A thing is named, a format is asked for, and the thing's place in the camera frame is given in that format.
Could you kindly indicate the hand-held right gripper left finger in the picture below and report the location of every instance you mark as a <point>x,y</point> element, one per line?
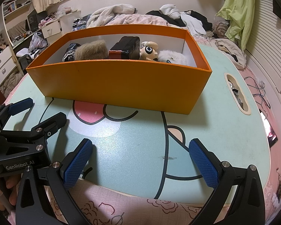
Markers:
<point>78,161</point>

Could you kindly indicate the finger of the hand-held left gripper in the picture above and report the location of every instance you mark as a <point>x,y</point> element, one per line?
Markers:
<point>53,121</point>
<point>21,105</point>

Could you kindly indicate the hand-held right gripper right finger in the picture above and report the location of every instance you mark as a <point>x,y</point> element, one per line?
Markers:
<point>202,164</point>

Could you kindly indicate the black lace-trimmed cloth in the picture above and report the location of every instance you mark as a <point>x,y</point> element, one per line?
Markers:
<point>70,51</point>

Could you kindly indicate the orange cardboard box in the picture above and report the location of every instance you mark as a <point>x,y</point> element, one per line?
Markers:
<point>119,86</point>

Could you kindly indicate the black leather pouch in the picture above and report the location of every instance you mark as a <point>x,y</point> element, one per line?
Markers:
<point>125,45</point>

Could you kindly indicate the white fluffy pompom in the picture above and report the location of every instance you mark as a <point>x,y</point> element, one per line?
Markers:
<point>172,56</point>

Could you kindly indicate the cartoon figure toy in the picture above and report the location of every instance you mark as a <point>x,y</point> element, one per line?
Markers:
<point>148,50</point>

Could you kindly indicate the cartoon printed desktop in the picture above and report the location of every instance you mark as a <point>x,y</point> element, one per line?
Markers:
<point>135,145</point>

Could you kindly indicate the person's left hand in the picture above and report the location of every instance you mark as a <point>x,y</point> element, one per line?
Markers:
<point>11,192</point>

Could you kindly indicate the white drawer cabinet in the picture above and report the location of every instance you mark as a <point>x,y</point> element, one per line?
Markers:
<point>2,63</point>

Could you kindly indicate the grey plastic bag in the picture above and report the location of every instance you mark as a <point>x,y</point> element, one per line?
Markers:
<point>37,42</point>

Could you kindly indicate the black phone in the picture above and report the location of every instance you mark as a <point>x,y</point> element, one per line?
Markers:
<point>269,131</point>

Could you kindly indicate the small white nightstand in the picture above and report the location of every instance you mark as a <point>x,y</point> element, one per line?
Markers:
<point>51,29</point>

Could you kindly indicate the clear plastic bag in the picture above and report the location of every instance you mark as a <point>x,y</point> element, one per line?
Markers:
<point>63,11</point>

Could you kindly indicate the beige garment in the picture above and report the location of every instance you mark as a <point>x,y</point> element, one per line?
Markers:
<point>231,49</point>

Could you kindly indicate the white fleece robe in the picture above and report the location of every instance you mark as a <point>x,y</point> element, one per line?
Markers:
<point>107,14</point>

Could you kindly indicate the white louvered door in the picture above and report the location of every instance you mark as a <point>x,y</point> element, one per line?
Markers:
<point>271,51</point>

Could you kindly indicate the grey-brown fuzzy garment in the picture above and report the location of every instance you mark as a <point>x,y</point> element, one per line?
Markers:
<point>220,28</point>

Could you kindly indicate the white hoodie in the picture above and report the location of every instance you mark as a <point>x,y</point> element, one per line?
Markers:
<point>192,23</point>

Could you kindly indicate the black garment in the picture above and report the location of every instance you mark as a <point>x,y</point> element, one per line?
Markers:
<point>201,16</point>

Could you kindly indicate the light green hanging cloth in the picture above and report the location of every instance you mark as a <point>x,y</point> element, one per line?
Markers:
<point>238,11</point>

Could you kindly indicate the white wall shelf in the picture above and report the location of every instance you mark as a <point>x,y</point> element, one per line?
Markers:
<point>16,4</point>

